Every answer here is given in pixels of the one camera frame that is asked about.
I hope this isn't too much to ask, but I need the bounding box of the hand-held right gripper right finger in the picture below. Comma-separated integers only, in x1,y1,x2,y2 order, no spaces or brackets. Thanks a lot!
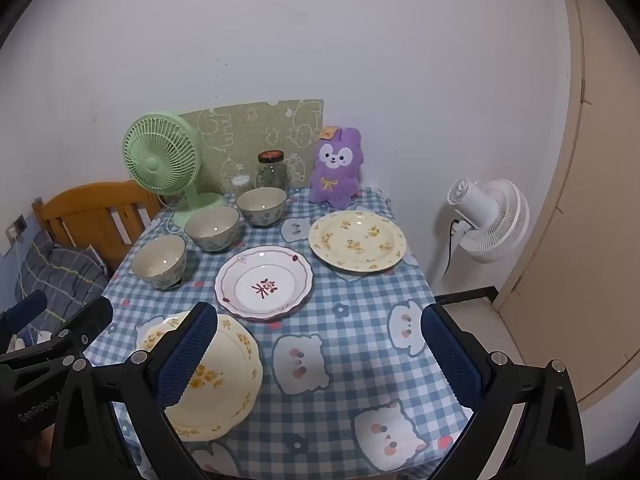
420,302,586,480

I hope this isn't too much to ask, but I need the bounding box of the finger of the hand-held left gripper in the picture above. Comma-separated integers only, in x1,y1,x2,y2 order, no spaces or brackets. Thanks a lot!
0,290,48,336
0,296,115,376

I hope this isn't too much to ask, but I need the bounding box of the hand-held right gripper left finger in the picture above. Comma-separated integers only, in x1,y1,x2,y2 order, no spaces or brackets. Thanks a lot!
47,301,221,480

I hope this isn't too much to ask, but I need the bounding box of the scalloped yellow flower plate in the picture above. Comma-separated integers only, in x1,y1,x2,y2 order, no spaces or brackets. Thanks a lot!
135,311,264,442

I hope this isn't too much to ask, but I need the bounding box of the cream bowl with leaf print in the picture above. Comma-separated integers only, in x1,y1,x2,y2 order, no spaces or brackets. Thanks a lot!
236,187,288,227
184,206,241,253
131,234,188,291

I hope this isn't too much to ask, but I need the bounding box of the white plate with red print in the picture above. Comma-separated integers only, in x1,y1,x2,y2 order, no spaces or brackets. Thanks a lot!
214,246,315,322

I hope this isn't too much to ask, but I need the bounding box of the round yellow flower plate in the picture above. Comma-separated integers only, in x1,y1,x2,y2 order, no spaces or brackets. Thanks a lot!
308,210,407,274

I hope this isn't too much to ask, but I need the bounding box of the grey plaid pillow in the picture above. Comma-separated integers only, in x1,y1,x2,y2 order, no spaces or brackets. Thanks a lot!
14,237,111,321

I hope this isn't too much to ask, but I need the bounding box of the wooden bed headboard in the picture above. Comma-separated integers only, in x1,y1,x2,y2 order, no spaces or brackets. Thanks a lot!
31,180,163,273

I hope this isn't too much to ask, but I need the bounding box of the blue checkered tablecloth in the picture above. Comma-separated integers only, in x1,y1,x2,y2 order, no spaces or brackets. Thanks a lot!
82,186,476,480

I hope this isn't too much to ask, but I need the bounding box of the white standing fan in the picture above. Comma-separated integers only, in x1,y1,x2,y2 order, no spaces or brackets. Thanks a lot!
430,177,530,291

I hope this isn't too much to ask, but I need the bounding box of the green desk fan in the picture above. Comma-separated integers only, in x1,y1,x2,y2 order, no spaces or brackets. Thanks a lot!
122,112,230,228

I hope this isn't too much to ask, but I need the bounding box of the glass jar with dark lid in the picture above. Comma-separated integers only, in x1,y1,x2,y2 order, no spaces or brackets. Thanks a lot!
256,150,289,191

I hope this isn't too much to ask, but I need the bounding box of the beige wooden door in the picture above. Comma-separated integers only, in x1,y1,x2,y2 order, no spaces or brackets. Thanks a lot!
492,0,640,411

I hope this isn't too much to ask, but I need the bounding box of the purple plush rabbit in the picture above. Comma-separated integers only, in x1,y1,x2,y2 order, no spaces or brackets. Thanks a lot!
307,125,363,209

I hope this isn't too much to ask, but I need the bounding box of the green printed mat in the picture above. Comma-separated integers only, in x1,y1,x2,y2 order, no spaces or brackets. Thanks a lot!
177,99,325,196

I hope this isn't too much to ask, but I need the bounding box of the wall socket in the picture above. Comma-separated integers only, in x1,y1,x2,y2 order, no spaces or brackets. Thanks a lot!
5,215,28,246

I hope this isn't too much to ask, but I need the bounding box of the black fan cable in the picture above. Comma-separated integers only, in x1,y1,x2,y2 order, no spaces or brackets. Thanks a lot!
442,217,461,276

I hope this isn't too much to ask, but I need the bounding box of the white fan cable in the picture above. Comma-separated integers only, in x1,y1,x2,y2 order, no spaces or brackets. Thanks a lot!
162,195,188,236

